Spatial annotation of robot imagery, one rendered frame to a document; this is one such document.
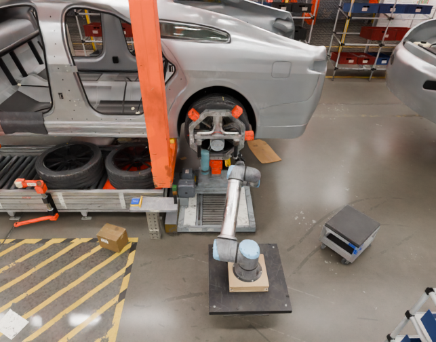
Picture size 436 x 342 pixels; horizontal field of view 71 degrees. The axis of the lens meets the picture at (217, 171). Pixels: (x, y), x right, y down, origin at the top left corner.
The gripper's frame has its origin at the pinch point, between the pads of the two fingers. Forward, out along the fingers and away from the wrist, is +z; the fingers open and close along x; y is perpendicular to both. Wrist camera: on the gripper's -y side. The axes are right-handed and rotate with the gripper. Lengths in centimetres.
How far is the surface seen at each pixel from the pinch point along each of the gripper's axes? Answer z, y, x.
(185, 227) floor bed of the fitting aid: -54, 3, -77
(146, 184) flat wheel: -22, -48, -85
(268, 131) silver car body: 7.7, 8.8, 35.6
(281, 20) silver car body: 183, -14, 110
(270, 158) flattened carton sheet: 76, 83, -6
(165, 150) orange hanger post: -44, -69, -26
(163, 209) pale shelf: -66, -36, -63
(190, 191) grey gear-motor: -29, -13, -55
